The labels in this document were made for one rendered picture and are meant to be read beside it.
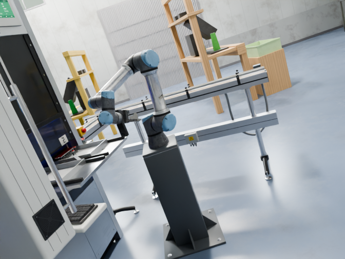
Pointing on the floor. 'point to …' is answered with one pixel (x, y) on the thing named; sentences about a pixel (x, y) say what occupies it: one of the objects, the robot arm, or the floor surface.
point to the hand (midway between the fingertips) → (131, 122)
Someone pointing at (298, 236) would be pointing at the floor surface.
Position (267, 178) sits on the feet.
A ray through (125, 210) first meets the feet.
